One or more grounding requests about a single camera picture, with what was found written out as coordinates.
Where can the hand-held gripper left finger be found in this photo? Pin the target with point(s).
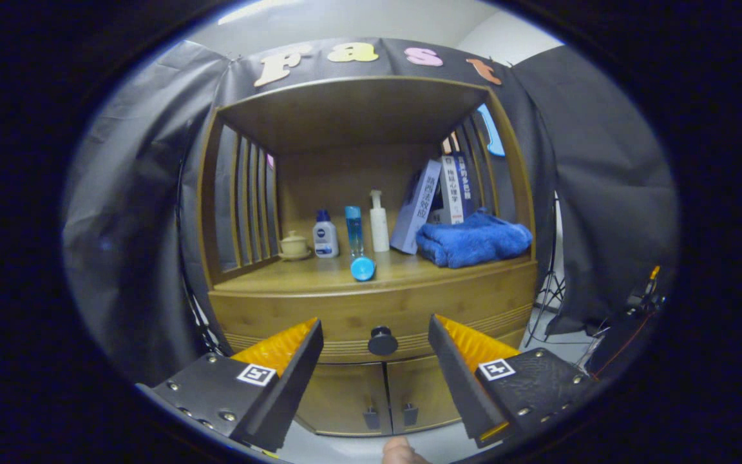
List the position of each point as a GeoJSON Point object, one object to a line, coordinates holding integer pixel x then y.
{"type": "Point", "coordinates": [284, 393]}

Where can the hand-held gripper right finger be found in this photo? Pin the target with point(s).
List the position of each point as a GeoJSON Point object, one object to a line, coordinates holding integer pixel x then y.
{"type": "Point", "coordinates": [460, 386]}

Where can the black drawer knob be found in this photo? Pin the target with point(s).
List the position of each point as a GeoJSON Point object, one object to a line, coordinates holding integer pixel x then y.
{"type": "Point", "coordinates": [382, 341]}

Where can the blue and white tube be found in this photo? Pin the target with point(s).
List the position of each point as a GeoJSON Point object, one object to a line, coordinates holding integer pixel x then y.
{"type": "Point", "coordinates": [362, 269]}

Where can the wooden cabinet door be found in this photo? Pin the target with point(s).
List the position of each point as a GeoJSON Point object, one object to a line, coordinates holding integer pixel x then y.
{"type": "Point", "coordinates": [422, 393]}
{"type": "Point", "coordinates": [339, 399]}

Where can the wooden countertop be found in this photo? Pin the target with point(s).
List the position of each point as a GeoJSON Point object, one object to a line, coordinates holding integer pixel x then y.
{"type": "Point", "coordinates": [306, 274]}

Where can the wooden cabinet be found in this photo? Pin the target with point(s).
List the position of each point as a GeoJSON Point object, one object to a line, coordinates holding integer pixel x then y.
{"type": "Point", "coordinates": [351, 116]}

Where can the black tripod stand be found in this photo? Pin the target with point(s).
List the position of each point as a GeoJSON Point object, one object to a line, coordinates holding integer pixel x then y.
{"type": "Point", "coordinates": [548, 290]}

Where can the blue towel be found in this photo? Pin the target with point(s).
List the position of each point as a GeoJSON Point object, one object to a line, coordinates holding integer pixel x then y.
{"type": "Point", "coordinates": [474, 241]}

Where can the beige lidded teacup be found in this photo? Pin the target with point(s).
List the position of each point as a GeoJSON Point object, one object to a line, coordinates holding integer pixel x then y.
{"type": "Point", "coordinates": [294, 246]}

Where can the white bottle with blue cap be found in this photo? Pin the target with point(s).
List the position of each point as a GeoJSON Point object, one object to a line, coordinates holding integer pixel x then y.
{"type": "Point", "coordinates": [326, 238]}

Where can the white pump bottle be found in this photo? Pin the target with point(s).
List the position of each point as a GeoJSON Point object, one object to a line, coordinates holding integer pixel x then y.
{"type": "Point", "coordinates": [379, 229]}

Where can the clear blue bottle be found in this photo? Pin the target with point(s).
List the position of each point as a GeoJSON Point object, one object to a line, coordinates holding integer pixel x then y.
{"type": "Point", "coordinates": [353, 229]}

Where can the lavender book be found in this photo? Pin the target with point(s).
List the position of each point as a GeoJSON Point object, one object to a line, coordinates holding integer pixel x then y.
{"type": "Point", "coordinates": [413, 209]}

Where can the white spine book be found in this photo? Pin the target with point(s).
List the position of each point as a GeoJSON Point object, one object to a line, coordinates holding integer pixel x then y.
{"type": "Point", "coordinates": [451, 190]}

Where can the dark blue spine book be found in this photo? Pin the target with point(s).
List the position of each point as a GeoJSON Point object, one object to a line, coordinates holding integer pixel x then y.
{"type": "Point", "coordinates": [467, 187]}

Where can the black device with orange tip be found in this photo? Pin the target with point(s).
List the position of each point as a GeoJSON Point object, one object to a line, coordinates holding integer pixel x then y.
{"type": "Point", "coordinates": [646, 293]}

